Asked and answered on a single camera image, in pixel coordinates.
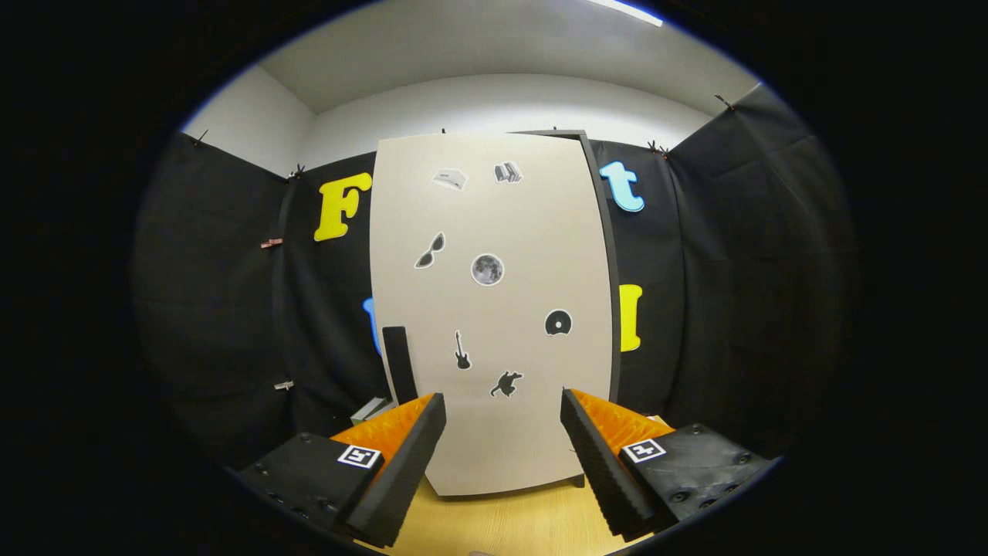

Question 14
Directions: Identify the black door handle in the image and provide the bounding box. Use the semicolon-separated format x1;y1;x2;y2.
381;326;419;406

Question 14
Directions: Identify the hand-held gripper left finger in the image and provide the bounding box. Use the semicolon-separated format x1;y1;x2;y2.
239;392;448;549

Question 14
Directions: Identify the green book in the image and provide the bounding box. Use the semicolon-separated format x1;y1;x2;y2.
350;397;394;427

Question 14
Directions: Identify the black backdrop cloth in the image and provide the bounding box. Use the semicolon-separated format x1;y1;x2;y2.
133;81;859;472

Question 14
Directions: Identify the beige cabinet door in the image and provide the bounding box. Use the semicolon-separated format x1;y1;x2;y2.
369;131;614;497

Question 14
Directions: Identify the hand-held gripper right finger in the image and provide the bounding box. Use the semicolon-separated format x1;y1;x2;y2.
560;388;777;541

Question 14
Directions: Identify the ceiling light strip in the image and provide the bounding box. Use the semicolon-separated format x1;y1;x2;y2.
587;0;665;28

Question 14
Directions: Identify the grey cabinet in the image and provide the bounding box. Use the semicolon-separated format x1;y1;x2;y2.
509;129;624;489

